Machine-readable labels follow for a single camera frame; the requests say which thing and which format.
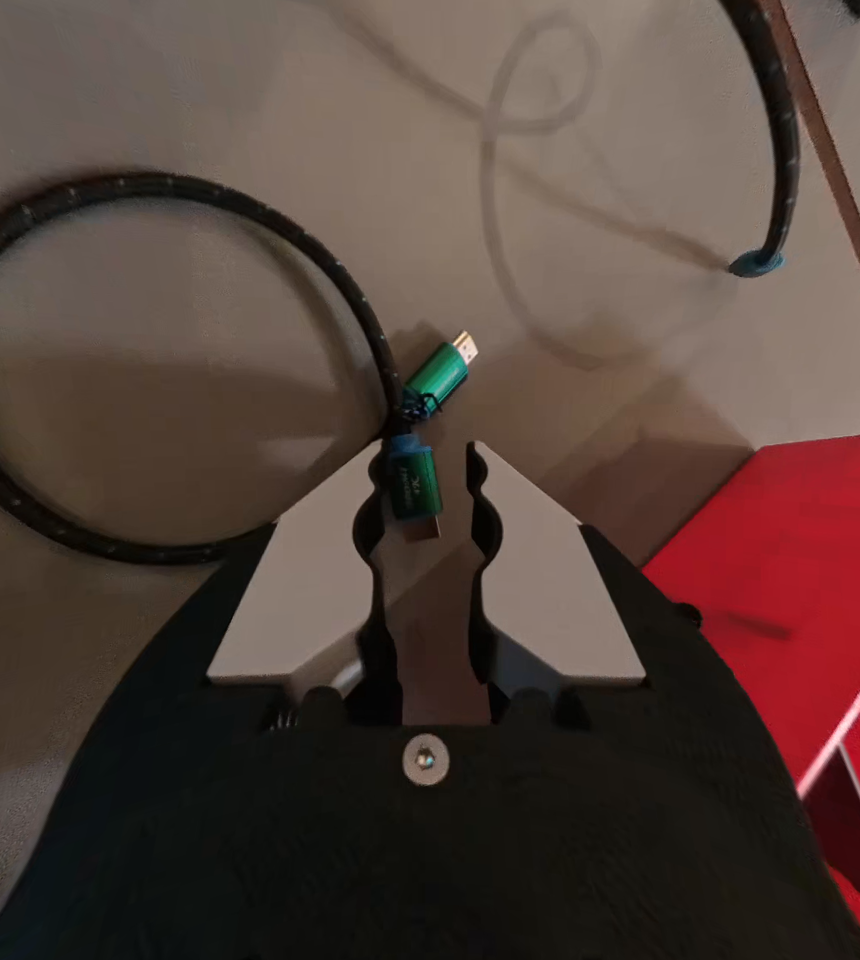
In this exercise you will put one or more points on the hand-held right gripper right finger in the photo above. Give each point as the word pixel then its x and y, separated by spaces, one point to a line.
pixel 557 607

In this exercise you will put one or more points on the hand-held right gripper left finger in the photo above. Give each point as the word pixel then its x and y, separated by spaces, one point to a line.
pixel 302 607

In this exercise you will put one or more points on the red storage bin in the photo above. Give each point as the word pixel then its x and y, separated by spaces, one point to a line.
pixel 797 562

